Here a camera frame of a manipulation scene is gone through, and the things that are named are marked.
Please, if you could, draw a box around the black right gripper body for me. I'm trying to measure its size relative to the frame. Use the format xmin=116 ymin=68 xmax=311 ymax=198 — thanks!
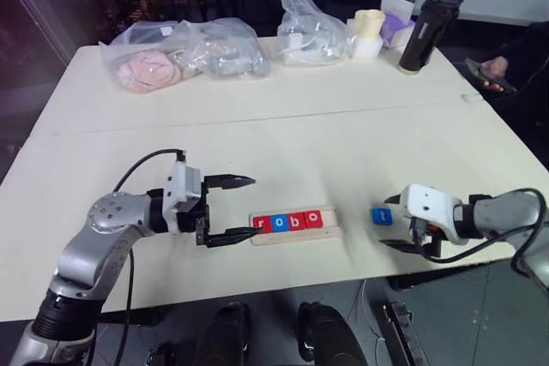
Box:
xmin=408 ymin=215 xmax=443 ymax=259

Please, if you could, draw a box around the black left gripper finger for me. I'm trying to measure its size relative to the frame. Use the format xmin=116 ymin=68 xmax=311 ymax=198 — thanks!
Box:
xmin=204 ymin=173 xmax=257 ymax=190
xmin=204 ymin=226 xmax=261 ymax=249

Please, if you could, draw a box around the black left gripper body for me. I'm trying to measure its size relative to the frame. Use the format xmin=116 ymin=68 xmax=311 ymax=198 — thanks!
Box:
xmin=175 ymin=177 xmax=212 ymax=249

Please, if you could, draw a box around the blue letter tile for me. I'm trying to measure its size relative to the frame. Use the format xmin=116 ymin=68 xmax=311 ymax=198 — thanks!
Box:
xmin=371 ymin=207 xmax=394 ymax=226

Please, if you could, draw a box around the black smartphone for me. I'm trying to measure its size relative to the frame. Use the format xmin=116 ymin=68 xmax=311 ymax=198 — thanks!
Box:
xmin=465 ymin=57 xmax=518 ymax=93

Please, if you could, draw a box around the long wooden letter tray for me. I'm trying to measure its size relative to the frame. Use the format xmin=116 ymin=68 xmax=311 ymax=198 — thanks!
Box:
xmin=250 ymin=207 xmax=344 ymax=248

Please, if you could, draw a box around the person's bare hand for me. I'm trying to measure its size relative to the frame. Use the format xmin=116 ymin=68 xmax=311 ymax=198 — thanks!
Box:
xmin=478 ymin=56 xmax=510 ymax=93

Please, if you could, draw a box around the black flat bar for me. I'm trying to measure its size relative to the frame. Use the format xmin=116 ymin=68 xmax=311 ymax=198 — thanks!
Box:
xmin=379 ymin=301 xmax=430 ymax=366

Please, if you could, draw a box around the dark rounded shape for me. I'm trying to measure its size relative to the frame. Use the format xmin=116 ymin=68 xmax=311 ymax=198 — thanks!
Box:
xmin=298 ymin=301 xmax=359 ymax=366
xmin=199 ymin=301 xmax=252 ymax=366

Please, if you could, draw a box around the clear bag with grey contents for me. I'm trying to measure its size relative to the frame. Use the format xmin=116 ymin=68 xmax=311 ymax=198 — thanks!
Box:
xmin=171 ymin=17 xmax=272 ymax=81

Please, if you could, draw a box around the clear bag with pink contents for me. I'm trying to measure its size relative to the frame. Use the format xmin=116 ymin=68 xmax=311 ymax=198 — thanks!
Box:
xmin=99 ymin=18 xmax=190 ymax=93

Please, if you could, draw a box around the white round container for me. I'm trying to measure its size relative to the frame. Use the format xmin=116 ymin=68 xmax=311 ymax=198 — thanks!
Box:
xmin=351 ymin=35 xmax=384 ymax=60

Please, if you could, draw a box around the black tumbler bottle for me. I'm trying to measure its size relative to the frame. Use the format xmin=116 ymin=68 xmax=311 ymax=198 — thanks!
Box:
xmin=397 ymin=0 xmax=464 ymax=77

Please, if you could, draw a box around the tall clear plastic bag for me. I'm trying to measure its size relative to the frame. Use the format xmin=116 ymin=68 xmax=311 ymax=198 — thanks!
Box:
xmin=276 ymin=0 xmax=359 ymax=68

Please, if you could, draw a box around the purple tissue pack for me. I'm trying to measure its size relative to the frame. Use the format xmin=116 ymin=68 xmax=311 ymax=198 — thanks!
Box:
xmin=380 ymin=0 xmax=418 ymax=50

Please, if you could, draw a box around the person in dark clothing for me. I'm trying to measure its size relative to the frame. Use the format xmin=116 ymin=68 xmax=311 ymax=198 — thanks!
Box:
xmin=484 ymin=21 xmax=549 ymax=161

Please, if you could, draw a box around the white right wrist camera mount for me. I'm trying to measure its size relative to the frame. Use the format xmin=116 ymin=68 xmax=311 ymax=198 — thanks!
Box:
xmin=401 ymin=183 xmax=468 ymax=246

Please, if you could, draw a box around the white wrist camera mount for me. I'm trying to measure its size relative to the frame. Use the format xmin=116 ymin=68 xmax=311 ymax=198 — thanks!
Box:
xmin=401 ymin=183 xmax=468 ymax=246
xmin=162 ymin=161 xmax=203 ymax=237

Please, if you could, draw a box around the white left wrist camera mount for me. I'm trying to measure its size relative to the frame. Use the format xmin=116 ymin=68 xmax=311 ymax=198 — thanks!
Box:
xmin=162 ymin=161 xmax=203 ymax=237

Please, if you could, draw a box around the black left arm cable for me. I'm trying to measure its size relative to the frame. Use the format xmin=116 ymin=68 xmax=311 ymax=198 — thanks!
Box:
xmin=112 ymin=148 xmax=189 ymax=366

